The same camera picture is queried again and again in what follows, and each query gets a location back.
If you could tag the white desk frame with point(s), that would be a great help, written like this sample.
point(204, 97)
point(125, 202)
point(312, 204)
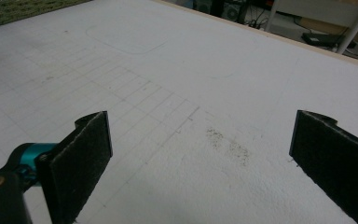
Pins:
point(320, 9)

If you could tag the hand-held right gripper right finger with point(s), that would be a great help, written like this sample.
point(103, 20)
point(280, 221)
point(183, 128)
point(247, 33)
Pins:
point(332, 158)

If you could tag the white grid mat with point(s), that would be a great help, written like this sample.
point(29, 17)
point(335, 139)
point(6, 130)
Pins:
point(199, 62)

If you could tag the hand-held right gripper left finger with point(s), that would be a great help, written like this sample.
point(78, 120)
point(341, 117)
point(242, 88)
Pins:
point(77, 161)

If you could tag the black computer tower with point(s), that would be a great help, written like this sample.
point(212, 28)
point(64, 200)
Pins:
point(232, 11)
point(202, 5)

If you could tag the green woven basket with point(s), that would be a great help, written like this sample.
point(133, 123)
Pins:
point(18, 11)

